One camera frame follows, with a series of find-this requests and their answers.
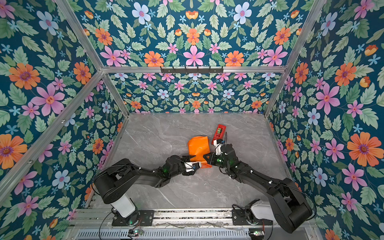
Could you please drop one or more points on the left small circuit board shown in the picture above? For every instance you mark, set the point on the left small circuit board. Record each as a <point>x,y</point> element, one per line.
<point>135,233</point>

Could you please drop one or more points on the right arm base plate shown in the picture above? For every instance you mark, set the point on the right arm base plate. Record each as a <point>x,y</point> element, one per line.
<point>244,215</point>

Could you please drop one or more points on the white slotted cable duct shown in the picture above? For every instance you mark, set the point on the white slotted cable duct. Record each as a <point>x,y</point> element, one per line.
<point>165,234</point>

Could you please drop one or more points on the black hook rail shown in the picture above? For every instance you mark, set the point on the black hook rail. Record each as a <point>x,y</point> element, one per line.
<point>192,70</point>

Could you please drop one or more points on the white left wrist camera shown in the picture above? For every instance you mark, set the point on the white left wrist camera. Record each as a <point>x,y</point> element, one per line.
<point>191,168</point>

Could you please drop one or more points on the right small circuit board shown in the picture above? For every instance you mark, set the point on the right small circuit board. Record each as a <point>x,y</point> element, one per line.
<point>256,235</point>

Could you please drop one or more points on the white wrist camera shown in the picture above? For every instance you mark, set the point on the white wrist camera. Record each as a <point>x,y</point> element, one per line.
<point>191,168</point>
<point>218,145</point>

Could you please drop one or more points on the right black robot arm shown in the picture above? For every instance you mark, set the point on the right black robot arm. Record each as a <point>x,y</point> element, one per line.
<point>287,205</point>

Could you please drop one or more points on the yellow orange wrapping paper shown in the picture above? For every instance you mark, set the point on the yellow orange wrapping paper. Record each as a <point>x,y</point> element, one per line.
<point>198,147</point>

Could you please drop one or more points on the red tape dispenser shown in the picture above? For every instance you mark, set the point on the red tape dispenser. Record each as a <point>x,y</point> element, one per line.
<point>219,133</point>

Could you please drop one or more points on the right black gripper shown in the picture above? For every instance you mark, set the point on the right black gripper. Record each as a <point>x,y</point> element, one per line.
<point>209,159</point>

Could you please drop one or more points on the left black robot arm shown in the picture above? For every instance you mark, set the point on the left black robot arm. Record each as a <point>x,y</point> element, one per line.
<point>113,183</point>

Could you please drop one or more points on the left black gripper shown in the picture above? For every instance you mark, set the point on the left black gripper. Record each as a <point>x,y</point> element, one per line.
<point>181,160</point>

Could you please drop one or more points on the aluminium mounting rail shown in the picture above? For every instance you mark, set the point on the aluminium mounting rail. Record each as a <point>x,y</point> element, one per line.
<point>101,219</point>

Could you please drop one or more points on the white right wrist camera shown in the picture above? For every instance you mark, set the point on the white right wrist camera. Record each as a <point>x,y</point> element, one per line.
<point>218,145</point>

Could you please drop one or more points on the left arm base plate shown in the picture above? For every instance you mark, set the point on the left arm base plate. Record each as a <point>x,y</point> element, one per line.
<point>138,217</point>

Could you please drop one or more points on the small circuit board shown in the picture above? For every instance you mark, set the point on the small circuit board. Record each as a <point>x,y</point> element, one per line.
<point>256,235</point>
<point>135,233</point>

